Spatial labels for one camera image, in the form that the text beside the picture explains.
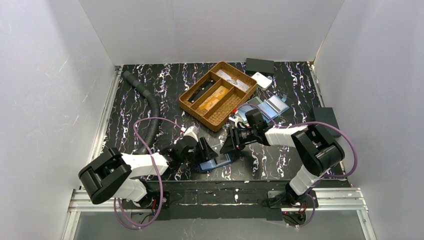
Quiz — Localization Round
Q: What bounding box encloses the navy blue card holder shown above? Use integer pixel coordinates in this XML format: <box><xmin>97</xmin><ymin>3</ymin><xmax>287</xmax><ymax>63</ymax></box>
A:
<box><xmin>198</xmin><ymin>143</ymin><xmax>234</xmax><ymax>173</ymax></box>

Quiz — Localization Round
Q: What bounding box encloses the brown woven divider tray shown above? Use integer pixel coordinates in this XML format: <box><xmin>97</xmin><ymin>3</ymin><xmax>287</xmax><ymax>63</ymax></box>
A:
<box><xmin>179</xmin><ymin>61</ymin><xmax>258</xmax><ymax>132</ymax></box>

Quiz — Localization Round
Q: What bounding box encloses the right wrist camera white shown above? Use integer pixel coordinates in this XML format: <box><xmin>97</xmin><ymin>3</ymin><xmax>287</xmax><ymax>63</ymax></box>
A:
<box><xmin>231</xmin><ymin>109</ymin><xmax>249</xmax><ymax>126</ymax></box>

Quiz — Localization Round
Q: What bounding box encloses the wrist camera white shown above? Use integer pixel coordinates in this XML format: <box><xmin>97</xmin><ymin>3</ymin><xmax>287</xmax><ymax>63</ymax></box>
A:
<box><xmin>231</xmin><ymin>109</ymin><xmax>249</xmax><ymax>126</ymax></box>
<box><xmin>182</xmin><ymin>125</ymin><xmax>199</xmax><ymax>145</ymax></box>

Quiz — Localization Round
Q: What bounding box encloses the black box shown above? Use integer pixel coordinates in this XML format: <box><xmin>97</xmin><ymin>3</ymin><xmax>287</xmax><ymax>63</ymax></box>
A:
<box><xmin>245</xmin><ymin>58</ymin><xmax>275</xmax><ymax>75</ymax></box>
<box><xmin>309</xmin><ymin>107</ymin><xmax>339</xmax><ymax>129</ymax></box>

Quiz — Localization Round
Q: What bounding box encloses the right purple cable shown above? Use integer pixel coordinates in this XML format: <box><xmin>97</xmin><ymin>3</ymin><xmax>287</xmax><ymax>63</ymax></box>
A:
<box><xmin>235</xmin><ymin>102</ymin><xmax>359</xmax><ymax>229</ymax></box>

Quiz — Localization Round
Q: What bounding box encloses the black corrugated hose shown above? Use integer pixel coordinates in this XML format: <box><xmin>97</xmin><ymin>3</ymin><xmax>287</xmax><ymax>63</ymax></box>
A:
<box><xmin>122</xmin><ymin>70</ymin><xmax>162</xmax><ymax>155</ymax></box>

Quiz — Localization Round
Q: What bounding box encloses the black box at right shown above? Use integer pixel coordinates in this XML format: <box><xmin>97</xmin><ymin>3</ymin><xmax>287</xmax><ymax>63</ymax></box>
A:
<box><xmin>309</xmin><ymin>107</ymin><xmax>339</xmax><ymax>129</ymax></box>

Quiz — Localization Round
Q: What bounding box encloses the black box at back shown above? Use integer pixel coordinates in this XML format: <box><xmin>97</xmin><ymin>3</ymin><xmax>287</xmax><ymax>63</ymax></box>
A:
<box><xmin>245</xmin><ymin>58</ymin><xmax>275</xmax><ymax>75</ymax></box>

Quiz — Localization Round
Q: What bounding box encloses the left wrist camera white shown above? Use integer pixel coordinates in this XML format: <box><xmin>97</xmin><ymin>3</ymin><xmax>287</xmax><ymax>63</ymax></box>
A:
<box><xmin>182</xmin><ymin>125</ymin><xmax>199</xmax><ymax>145</ymax></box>

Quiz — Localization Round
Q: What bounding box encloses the orange VIP card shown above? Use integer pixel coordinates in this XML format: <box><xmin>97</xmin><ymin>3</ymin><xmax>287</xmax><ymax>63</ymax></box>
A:
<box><xmin>198</xmin><ymin>97</ymin><xmax>220</xmax><ymax>111</ymax></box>

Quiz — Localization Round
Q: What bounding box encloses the white card in tray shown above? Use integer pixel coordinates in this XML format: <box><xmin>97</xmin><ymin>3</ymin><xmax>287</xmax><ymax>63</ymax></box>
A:
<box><xmin>215</xmin><ymin>69</ymin><xmax>241</xmax><ymax>87</ymax></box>

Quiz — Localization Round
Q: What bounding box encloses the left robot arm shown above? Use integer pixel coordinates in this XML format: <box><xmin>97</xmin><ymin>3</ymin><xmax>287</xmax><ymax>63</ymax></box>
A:
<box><xmin>78</xmin><ymin>135</ymin><xmax>219</xmax><ymax>205</ymax></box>

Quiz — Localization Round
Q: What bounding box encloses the orange card in tray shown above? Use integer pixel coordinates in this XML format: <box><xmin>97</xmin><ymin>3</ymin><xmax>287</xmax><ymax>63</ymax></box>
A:
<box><xmin>207</xmin><ymin>85</ymin><xmax>229</xmax><ymax>100</ymax></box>

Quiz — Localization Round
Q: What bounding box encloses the light blue card holder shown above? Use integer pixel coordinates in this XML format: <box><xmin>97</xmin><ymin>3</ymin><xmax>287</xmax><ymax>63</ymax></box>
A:
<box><xmin>258</xmin><ymin>95</ymin><xmax>289</xmax><ymax>123</ymax></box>

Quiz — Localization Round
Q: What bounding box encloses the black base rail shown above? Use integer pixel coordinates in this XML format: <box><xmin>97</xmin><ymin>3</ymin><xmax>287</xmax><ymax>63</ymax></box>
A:
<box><xmin>121</xmin><ymin>178</ymin><xmax>319</xmax><ymax>222</ymax></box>

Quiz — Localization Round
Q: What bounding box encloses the white small box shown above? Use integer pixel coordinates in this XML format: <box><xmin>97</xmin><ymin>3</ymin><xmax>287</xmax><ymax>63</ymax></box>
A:
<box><xmin>251</xmin><ymin>72</ymin><xmax>273</xmax><ymax>91</ymax></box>

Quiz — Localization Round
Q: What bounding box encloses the green card holder open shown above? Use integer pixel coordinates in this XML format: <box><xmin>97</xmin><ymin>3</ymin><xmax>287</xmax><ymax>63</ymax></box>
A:
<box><xmin>246</xmin><ymin>96</ymin><xmax>264</xmax><ymax>108</ymax></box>

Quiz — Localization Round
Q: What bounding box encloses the white card black stripe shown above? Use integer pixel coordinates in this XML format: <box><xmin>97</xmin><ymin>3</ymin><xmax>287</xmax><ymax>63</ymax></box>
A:
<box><xmin>230</xmin><ymin>79</ymin><xmax>250</xmax><ymax>93</ymax></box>

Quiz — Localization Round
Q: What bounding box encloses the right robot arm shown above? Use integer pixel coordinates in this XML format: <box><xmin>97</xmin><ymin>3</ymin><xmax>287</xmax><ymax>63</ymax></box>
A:
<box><xmin>220</xmin><ymin>109</ymin><xmax>345</xmax><ymax>204</ymax></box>

